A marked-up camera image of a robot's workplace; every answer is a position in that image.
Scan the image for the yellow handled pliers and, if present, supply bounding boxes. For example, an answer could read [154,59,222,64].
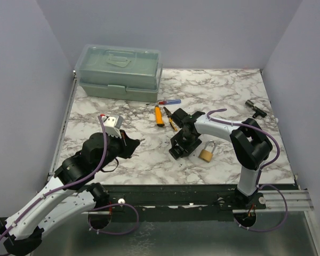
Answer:
[163,107,178,131]

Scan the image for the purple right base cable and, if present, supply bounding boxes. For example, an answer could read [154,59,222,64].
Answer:
[237,183,289,232]

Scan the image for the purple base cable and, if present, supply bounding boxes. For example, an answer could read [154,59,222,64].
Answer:
[237,183,289,232]
[88,203,140,236]

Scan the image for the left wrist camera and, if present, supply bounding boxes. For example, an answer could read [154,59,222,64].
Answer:
[101,114,124,139]

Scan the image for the orange utility knife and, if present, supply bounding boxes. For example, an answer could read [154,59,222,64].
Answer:
[155,105,165,127]

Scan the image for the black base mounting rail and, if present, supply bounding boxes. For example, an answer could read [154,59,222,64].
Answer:
[87,185,266,224]

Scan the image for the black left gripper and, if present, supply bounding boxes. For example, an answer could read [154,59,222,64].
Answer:
[94,128,140,172]

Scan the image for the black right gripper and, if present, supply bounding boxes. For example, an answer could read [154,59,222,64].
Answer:
[171,130,202,157]

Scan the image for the black T-shaped connector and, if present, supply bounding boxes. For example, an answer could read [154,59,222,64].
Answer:
[245,100,267,119]

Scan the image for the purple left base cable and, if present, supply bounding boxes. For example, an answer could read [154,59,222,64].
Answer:
[88,203,140,236]

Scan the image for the red blue screwdriver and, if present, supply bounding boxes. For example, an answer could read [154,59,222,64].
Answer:
[146,99,181,106]

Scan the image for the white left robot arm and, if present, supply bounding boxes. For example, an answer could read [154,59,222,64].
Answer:
[0,130,140,255]

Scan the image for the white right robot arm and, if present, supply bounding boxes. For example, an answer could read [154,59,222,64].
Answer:
[169,108,273,209]

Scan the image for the green plastic toolbox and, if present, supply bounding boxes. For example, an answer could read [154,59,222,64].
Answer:
[75,44,163,102]

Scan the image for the brass padlock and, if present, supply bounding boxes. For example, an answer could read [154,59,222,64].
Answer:
[198,140,217,163]

